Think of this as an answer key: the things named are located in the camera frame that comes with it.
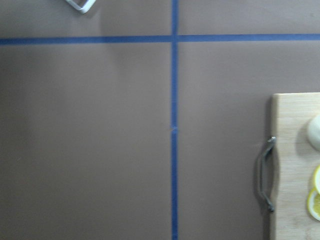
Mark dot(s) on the white square tray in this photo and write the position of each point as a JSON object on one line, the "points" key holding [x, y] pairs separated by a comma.
{"points": [[82, 6]]}

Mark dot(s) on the wooden cutting board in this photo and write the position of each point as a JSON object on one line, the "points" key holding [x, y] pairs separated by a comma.
{"points": [[287, 164]]}

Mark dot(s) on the white steamed bun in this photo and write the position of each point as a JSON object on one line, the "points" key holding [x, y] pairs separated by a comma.
{"points": [[313, 132]]}

